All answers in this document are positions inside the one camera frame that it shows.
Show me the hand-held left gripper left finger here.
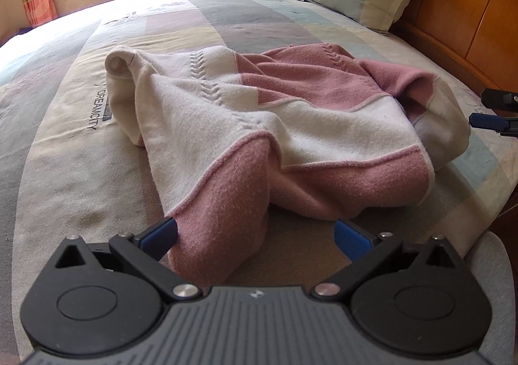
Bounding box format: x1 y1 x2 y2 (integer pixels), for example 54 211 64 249
54 217 202 302

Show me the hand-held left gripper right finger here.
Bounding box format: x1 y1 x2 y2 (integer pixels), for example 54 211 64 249
311 219 462 303

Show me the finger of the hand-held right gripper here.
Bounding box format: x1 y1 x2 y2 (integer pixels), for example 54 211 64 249
481 88 518 111
469 113 518 135

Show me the pink and white knit sweater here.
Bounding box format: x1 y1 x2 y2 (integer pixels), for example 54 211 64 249
104 42 472 289

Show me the wooden headboard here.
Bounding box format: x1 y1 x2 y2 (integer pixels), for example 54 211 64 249
388 0 518 83

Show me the bed with patchwork sheet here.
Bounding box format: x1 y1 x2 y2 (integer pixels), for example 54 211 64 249
0 0 518 365

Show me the grey cloth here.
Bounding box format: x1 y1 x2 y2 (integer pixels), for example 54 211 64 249
463 231 516 365

